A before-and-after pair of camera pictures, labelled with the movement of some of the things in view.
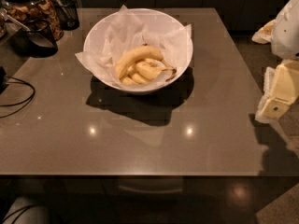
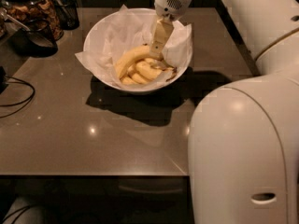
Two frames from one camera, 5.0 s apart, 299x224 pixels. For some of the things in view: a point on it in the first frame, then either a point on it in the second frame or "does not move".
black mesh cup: (37, 41) does not move
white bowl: (138, 50) does not move
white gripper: (286, 32) to (170, 4)
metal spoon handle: (13, 20) does not move
